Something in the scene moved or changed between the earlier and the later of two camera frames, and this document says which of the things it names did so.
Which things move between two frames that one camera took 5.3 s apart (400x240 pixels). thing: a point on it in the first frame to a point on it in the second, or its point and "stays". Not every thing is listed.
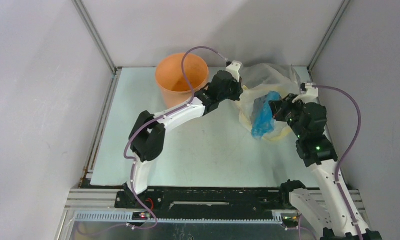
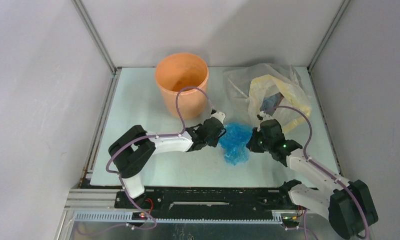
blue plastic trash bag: (264, 121) to (234, 142)
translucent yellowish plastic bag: (260, 79) stays
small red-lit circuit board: (139, 216) stays
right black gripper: (279, 110) to (256, 140)
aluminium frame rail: (98, 205) stays
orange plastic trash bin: (169, 75) stays
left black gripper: (239, 90) to (214, 142)
